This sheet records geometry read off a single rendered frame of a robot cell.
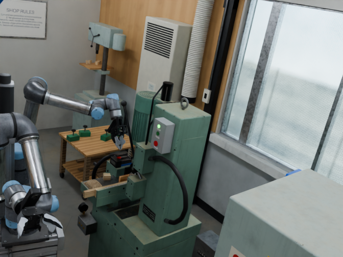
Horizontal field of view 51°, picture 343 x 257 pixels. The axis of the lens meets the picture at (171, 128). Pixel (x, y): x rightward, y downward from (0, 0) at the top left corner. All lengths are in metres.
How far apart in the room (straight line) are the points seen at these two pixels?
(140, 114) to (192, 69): 1.51
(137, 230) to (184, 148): 0.58
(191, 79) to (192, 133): 1.71
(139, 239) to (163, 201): 0.26
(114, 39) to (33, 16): 1.15
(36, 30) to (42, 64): 0.44
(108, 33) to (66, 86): 1.34
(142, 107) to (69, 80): 3.25
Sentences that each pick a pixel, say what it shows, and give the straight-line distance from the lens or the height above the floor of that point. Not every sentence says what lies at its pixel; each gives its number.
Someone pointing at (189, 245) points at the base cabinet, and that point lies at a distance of 2.34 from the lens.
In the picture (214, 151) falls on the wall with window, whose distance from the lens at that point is 3.63.
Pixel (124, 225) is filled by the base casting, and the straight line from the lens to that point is 2.17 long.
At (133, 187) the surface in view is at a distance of 2.04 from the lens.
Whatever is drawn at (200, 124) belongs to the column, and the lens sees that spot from 1.87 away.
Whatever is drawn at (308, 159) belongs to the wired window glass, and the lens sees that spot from 3.13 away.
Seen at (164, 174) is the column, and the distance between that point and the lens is 1.93.
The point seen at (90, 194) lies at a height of 0.92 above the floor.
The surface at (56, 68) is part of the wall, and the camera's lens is 5.12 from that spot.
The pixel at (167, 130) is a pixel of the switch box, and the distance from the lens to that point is 1.77.
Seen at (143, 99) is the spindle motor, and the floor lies 1.50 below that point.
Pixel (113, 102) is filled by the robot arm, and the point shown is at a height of 1.37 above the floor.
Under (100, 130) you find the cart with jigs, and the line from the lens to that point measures 4.05.
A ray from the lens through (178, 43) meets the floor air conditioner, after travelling 3.53.
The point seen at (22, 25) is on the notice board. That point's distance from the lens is 4.84.
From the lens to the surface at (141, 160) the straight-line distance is 1.93.
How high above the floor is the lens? 2.10
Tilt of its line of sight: 21 degrees down
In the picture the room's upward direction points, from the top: 10 degrees clockwise
